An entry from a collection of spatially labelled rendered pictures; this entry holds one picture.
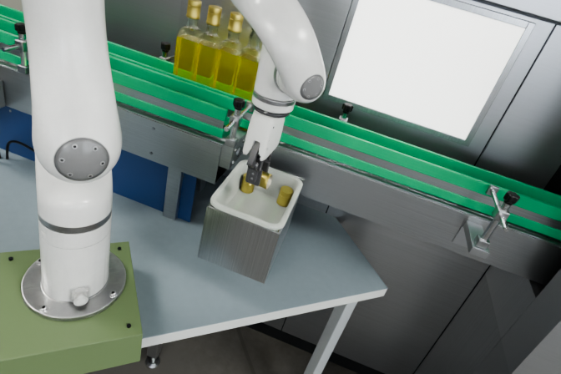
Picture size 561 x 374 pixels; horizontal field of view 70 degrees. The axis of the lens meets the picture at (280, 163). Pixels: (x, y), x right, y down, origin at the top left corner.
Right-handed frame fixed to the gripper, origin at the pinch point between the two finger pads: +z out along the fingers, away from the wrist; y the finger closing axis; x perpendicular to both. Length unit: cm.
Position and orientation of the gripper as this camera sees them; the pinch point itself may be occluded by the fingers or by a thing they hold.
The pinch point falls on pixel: (257, 171)
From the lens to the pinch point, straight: 87.7
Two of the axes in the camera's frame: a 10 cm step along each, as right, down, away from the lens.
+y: -3.4, 4.2, -8.4
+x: 9.2, 3.5, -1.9
